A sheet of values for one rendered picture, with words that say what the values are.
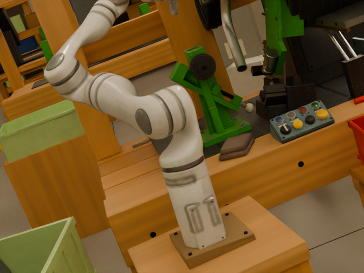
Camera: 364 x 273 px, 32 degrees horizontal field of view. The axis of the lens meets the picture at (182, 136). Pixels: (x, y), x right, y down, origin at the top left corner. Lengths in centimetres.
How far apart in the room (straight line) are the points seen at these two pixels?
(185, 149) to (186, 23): 94
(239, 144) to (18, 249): 61
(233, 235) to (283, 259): 13
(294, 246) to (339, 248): 169
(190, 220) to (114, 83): 34
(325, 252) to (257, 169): 136
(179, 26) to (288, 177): 72
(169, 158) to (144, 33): 101
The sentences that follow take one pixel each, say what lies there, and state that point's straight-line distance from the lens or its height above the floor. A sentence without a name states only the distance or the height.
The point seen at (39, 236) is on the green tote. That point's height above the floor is 94.
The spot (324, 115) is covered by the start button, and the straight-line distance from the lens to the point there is 167.
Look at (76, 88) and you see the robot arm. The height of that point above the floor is 121.
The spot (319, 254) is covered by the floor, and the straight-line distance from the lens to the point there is 294.
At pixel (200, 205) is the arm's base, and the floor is 96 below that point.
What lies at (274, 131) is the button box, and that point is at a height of 93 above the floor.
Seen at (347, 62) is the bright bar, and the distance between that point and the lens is 181.
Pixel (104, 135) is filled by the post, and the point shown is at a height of 96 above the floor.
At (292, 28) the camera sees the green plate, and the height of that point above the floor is 113.
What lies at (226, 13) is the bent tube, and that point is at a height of 122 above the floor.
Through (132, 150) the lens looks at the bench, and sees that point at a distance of 214.
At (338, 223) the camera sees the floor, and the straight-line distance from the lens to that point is 315.
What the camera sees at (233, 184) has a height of 85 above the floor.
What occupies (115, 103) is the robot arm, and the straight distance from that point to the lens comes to 134.
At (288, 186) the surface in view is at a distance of 167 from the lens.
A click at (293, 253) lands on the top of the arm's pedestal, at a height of 84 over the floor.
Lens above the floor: 144
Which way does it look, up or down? 16 degrees down
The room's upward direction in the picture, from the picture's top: 20 degrees counter-clockwise
